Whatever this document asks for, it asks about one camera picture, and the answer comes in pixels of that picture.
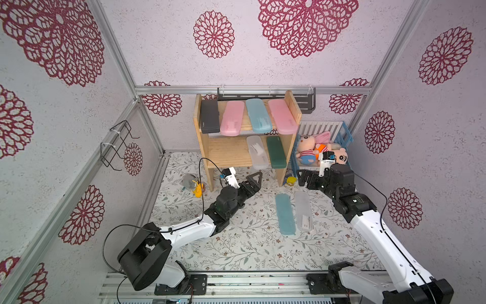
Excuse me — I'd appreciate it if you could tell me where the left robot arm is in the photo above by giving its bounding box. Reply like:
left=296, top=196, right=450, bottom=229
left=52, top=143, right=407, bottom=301
left=117, top=168, right=263, bottom=295

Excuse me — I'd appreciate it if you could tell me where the pink pencil case right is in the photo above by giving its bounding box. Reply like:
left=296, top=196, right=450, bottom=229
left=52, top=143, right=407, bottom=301
left=268, top=100, right=297, bottom=135

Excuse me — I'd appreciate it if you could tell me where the white and blue toy crib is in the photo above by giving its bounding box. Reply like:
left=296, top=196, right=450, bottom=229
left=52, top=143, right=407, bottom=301
left=291, top=121, right=353, bottom=176

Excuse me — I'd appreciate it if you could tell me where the small yellow blue toy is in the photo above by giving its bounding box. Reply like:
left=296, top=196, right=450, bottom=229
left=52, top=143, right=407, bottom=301
left=285, top=176, right=298, bottom=186

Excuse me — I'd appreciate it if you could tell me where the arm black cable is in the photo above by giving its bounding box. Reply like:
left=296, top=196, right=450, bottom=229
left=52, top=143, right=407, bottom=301
left=101, top=157, right=229, bottom=274
left=352, top=172, right=437, bottom=304

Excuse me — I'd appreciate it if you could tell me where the wooden two-tier shelf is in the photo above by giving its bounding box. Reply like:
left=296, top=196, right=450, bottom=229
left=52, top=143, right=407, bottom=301
left=193, top=90, right=302, bottom=192

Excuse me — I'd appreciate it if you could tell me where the black wall shelf bracket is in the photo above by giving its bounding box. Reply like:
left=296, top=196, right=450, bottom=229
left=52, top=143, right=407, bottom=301
left=215, top=88, right=316, bottom=114

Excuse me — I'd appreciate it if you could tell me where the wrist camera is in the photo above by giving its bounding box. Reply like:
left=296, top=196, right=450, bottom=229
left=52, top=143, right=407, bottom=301
left=220, top=167, right=240, bottom=189
left=318, top=151, right=335, bottom=177

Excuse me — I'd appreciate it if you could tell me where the pink rabbit plush doll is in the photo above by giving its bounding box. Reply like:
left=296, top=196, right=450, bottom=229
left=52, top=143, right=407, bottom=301
left=296, top=131, right=331, bottom=165

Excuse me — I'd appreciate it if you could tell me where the pink pencil case left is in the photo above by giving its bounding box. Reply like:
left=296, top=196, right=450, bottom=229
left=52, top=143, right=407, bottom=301
left=220, top=101, right=245, bottom=137

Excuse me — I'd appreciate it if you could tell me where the dark green pencil case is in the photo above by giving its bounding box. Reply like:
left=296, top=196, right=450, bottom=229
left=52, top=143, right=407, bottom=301
left=267, top=136, right=287, bottom=169

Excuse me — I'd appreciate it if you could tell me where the black wire wall rack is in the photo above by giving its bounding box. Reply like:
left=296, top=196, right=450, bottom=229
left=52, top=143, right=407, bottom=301
left=99, top=120, right=140, bottom=172

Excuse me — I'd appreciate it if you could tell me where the cartoon boy plush doll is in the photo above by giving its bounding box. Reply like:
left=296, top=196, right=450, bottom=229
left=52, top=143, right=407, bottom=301
left=315, top=143, right=348, bottom=165

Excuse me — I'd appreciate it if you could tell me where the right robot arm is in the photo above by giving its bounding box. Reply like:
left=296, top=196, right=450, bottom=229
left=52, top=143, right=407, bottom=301
left=297, top=163, right=454, bottom=303

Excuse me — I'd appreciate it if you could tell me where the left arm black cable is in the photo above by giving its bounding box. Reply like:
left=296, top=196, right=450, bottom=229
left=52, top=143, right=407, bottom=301
left=101, top=157, right=229, bottom=274

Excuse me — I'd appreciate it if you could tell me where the yellow and grey toy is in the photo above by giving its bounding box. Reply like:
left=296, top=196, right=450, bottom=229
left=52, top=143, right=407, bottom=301
left=181, top=174, right=205, bottom=198

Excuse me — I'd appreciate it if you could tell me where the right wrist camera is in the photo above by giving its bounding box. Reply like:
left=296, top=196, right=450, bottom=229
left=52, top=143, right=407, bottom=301
left=318, top=151, right=335, bottom=177

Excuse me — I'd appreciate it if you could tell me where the light blue pencil case top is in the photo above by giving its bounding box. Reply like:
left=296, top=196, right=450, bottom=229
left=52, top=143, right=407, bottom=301
left=246, top=98, right=273, bottom=134

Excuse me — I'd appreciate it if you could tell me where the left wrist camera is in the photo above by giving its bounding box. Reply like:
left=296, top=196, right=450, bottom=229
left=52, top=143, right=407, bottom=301
left=220, top=167, right=240, bottom=189

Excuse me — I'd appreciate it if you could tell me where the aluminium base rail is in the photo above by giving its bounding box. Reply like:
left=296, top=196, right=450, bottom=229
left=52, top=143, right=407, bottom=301
left=94, top=271, right=370, bottom=303

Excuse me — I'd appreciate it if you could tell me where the pink pencil case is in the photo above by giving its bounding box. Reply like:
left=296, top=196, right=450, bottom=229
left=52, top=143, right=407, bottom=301
left=220, top=101, right=245, bottom=137
left=268, top=100, right=297, bottom=135

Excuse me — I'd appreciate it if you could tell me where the clear frosted pencil case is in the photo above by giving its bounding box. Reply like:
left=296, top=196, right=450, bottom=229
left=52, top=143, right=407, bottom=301
left=246, top=136, right=269, bottom=170

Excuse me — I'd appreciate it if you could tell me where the teal pencil case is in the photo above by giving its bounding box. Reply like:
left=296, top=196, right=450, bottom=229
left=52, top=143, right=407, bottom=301
left=275, top=193, right=296, bottom=236

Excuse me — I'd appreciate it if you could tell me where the dark grey pencil case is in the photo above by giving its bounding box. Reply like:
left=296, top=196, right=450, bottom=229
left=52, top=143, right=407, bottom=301
left=200, top=100, right=220, bottom=134

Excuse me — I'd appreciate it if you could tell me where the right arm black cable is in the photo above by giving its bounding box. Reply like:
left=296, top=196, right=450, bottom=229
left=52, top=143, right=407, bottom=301
left=352, top=172, right=437, bottom=304

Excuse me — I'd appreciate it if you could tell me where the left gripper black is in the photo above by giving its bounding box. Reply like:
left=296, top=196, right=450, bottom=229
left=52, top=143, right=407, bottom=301
left=226, top=170, right=260, bottom=219

